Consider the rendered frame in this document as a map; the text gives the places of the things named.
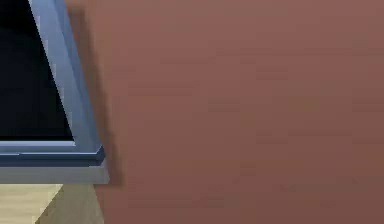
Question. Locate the blue framed window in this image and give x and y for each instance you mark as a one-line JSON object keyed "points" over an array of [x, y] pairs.
{"points": [[70, 100]]}

